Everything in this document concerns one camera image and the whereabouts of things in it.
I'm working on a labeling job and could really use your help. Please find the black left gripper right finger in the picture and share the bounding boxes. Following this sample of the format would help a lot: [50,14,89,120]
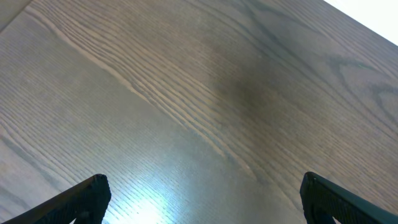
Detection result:
[300,172,397,224]

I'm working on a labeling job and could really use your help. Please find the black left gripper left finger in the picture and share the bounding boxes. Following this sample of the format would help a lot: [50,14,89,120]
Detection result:
[4,174,111,224]

